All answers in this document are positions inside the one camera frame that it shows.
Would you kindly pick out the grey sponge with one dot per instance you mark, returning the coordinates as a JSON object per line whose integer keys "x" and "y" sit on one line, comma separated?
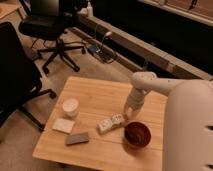
{"x": 77, "y": 138}

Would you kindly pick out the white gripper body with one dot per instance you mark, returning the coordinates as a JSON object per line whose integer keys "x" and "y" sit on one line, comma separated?
{"x": 135, "y": 99}

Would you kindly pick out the black office chair back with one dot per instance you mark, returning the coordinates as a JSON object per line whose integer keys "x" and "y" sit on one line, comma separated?
{"x": 47, "y": 20}

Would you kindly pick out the power strip with cables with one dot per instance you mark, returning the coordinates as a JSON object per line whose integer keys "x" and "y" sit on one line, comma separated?
{"x": 97, "y": 50}

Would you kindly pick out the red bowl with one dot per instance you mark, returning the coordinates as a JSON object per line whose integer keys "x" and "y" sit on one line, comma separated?
{"x": 137, "y": 135}

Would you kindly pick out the black office chair left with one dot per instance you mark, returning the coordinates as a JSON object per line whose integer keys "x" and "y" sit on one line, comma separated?
{"x": 20, "y": 79}

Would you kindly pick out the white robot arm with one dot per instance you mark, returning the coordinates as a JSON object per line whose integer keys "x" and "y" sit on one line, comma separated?
{"x": 188, "y": 119}

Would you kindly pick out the white cup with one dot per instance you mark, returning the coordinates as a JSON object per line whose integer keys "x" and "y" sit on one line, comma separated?
{"x": 70, "y": 107}

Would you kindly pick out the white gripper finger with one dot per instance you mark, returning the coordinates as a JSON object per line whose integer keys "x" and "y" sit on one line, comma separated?
{"x": 137, "y": 114}
{"x": 126, "y": 111}

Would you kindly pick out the black office chair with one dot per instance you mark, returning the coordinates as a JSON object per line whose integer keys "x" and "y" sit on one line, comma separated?
{"x": 20, "y": 79}
{"x": 47, "y": 20}

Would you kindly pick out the white spray bottle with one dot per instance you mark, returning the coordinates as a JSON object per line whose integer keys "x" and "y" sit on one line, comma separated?
{"x": 90, "y": 9}

